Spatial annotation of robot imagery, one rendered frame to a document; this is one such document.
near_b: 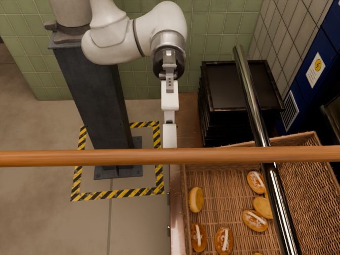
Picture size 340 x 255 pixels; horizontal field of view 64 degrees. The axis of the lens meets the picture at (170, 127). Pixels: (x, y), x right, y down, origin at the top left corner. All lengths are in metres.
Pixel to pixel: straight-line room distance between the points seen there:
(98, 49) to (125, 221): 1.18
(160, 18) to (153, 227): 1.26
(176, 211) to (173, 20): 0.71
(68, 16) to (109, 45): 0.36
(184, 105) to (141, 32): 0.73
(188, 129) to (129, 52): 0.65
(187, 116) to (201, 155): 0.86
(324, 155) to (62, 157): 0.47
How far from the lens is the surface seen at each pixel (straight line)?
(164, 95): 0.49
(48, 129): 2.21
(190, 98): 1.43
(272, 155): 0.52
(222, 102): 1.06
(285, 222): 0.51
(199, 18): 1.76
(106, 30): 0.74
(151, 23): 0.73
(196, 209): 1.05
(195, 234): 1.02
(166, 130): 0.61
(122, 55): 0.76
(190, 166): 1.13
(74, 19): 1.08
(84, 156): 0.51
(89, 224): 1.76
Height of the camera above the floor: 1.63
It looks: 53 degrees down
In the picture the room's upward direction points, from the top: straight up
